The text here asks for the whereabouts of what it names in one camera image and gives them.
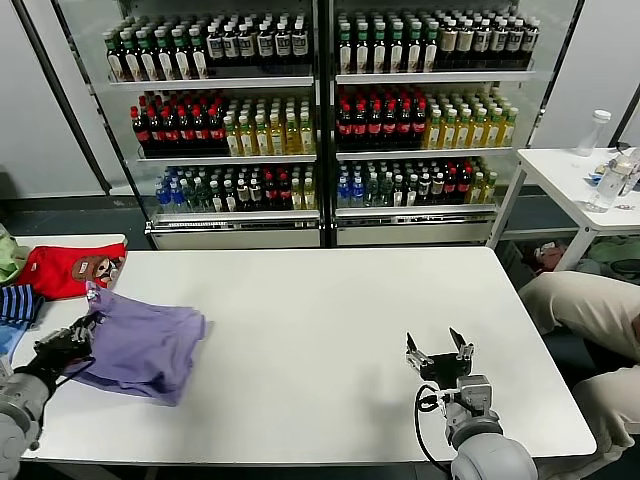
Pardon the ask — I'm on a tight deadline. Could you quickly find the light green garment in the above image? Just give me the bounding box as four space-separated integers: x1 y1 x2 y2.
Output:
0 224 31 286

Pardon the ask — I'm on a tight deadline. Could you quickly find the red cloth pile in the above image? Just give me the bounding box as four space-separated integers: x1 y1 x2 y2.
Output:
519 242 569 276

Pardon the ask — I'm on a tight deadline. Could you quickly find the small beige device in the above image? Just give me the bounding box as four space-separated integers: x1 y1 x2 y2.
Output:
607 152 640 194

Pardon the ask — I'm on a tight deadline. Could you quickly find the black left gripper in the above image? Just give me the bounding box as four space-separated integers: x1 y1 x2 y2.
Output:
32 314 100 374

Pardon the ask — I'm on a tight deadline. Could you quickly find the tall clear white-cap bottle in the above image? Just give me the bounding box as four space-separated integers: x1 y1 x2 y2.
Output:
575 109 613 159

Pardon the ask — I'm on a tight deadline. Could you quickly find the lavender cartoon-print t-shirt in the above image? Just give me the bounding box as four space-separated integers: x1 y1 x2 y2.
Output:
62 281 209 407

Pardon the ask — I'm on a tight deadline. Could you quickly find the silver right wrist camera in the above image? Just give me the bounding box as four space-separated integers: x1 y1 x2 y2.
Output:
455 374 494 416

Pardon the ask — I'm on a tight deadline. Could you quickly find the clear plastic water bottle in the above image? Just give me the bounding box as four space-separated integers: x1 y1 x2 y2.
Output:
583 159 627 214

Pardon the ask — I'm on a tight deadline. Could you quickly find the green cloth pile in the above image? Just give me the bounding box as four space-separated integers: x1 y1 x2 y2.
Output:
582 237 640 286

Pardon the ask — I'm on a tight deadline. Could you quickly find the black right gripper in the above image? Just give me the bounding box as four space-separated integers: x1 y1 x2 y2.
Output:
404 327 475 389

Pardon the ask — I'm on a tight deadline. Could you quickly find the beige-label dark drink bottle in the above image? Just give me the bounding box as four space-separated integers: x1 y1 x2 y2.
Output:
455 19 473 69
522 19 540 69
472 19 490 69
438 19 456 69
506 19 524 69
489 19 507 69

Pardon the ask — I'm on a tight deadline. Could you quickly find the navy striped garment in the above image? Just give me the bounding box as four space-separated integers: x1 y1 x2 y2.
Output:
0 284 46 331

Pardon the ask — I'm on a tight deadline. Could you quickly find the white side table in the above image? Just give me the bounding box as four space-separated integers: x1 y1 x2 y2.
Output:
487 147 640 274

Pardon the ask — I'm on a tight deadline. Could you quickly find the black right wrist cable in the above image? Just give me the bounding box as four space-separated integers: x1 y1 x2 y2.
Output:
412 382 459 464

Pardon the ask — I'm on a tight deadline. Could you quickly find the black slanted frame post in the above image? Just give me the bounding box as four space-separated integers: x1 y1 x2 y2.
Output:
14 0 113 197

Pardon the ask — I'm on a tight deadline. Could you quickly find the red bear-print garment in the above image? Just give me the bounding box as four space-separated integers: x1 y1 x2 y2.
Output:
14 243 129 301

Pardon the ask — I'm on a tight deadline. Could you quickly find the person in beige trousers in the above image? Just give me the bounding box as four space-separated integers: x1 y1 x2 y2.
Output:
517 272 640 480

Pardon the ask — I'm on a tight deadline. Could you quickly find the light blue garment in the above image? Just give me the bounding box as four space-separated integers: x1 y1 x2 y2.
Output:
0 323 26 374

